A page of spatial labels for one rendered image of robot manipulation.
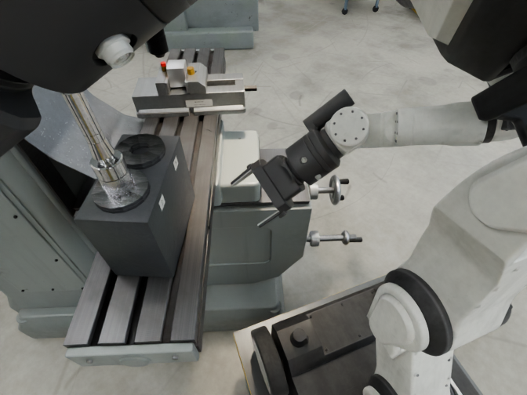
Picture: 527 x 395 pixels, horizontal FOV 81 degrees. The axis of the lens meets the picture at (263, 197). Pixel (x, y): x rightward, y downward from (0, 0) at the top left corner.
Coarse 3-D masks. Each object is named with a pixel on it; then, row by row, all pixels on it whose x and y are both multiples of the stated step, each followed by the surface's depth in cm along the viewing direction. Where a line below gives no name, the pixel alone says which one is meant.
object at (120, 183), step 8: (120, 168) 46; (128, 168) 49; (96, 176) 47; (104, 176) 46; (112, 176) 46; (120, 176) 47; (128, 176) 48; (104, 184) 47; (112, 184) 47; (120, 184) 48; (128, 184) 49; (112, 192) 48; (120, 192) 49; (128, 192) 50
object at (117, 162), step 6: (114, 150) 47; (114, 156) 46; (120, 156) 46; (90, 162) 45; (96, 162) 45; (108, 162) 45; (114, 162) 45; (120, 162) 46; (96, 168) 45; (102, 168) 45; (108, 168) 45; (114, 168) 45
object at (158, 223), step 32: (128, 160) 55; (160, 160) 57; (96, 192) 50; (160, 192) 52; (192, 192) 73; (96, 224) 49; (128, 224) 48; (160, 224) 53; (128, 256) 56; (160, 256) 55
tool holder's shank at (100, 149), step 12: (72, 96) 37; (84, 96) 38; (72, 108) 38; (84, 108) 39; (84, 120) 40; (96, 120) 41; (84, 132) 41; (96, 132) 42; (96, 144) 43; (108, 144) 44; (96, 156) 44; (108, 156) 44
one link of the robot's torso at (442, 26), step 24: (432, 0) 31; (456, 0) 27; (480, 0) 25; (504, 0) 23; (432, 24) 33; (456, 24) 29; (480, 24) 27; (504, 24) 26; (456, 48) 32; (480, 48) 30; (504, 48) 28; (480, 72) 34; (504, 72) 34
